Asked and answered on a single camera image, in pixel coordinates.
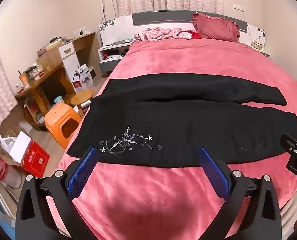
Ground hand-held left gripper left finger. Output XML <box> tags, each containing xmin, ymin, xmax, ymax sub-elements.
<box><xmin>15</xmin><ymin>147</ymin><xmax>99</xmax><ymax>240</ymax></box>

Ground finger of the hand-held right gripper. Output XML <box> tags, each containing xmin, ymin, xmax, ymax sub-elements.
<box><xmin>280</xmin><ymin>133</ymin><xmax>297</xmax><ymax>157</ymax></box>

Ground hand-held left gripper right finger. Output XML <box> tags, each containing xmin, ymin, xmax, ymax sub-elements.
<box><xmin>198</xmin><ymin>147</ymin><xmax>282</xmax><ymax>240</ymax></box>

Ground black embroidered pants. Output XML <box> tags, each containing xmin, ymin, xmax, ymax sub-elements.
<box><xmin>67</xmin><ymin>73</ymin><xmax>297</xmax><ymax>168</ymax></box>

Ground person's right forearm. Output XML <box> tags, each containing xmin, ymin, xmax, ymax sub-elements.
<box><xmin>280</xmin><ymin>187</ymin><xmax>297</xmax><ymax>239</ymax></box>

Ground orange plastic stool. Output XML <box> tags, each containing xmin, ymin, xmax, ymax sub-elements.
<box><xmin>44</xmin><ymin>102</ymin><xmax>83</xmax><ymax>150</ymax></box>

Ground red cardboard box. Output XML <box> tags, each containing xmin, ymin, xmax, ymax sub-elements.
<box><xmin>9</xmin><ymin>131</ymin><xmax>50</xmax><ymax>178</ymax></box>

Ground round wooden stool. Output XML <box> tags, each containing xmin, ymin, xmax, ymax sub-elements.
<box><xmin>71</xmin><ymin>89</ymin><xmax>95</xmax><ymax>119</ymax></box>

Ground grey plastic basket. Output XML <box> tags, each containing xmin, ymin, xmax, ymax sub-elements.
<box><xmin>0</xmin><ymin>165</ymin><xmax>23</xmax><ymax>189</ymax></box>

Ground brown cardboard box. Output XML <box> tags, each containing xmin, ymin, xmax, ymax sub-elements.
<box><xmin>0</xmin><ymin>127</ymin><xmax>29</xmax><ymax>180</ymax></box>

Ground white plastic bag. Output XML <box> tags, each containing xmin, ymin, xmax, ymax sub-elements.
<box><xmin>0</xmin><ymin>135</ymin><xmax>17</xmax><ymax>158</ymax></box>

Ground white appliance box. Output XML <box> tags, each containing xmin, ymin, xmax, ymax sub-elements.
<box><xmin>72</xmin><ymin>64</ymin><xmax>96</xmax><ymax>95</ymax></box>

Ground wooden desk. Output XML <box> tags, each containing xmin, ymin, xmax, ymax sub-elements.
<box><xmin>14</xmin><ymin>32</ymin><xmax>96</xmax><ymax>132</ymax></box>

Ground white nightstand with floral panel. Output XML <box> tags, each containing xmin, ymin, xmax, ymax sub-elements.
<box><xmin>98</xmin><ymin>15</ymin><xmax>134</xmax><ymax>75</ymax></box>
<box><xmin>238</xmin><ymin>24</ymin><xmax>272</xmax><ymax>59</ymax></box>

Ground orange drink cup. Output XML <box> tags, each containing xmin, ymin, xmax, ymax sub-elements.
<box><xmin>19</xmin><ymin>70</ymin><xmax>29</xmax><ymax>88</ymax></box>

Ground patterned paper cup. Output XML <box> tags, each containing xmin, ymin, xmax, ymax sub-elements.
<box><xmin>28</xmin><ymin>66</ymin><xmax>39</xmax><ymax>79</ymax></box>

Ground white drawer cabinet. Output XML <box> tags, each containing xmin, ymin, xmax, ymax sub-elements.
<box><xmin>58</xmin><ymin>41</ymin><xmax>81</xmax><ymax>85</ymax></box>

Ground bed with pink blanket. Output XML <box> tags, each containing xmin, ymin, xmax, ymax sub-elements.
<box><xmin>45</xmin><ymin>39</ymin><xmax>297</xmax><ymax>240</ymax></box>

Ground red ruffled pillow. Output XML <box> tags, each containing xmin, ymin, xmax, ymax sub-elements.
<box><xmin>192</xmin><ymin>12</ymin><xmax>240</xmax><ymax>43</ymax></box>

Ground red cloth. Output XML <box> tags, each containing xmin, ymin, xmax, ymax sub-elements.
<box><xmin>180</xmin><ymin>30</ymin><xmax>202</xmax><ymax>40</ymax></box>

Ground pink floral cloth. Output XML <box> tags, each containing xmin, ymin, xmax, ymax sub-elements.
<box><xmin>134</xmin><ymin>27</ymin><xmax>192</xmax><ymax>42</ymax></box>

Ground grey and white headboard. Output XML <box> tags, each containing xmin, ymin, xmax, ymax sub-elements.
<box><xmin>132</xmin><ymin>10</ymin><xmax>248</xmax><ymax>38</ymax></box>

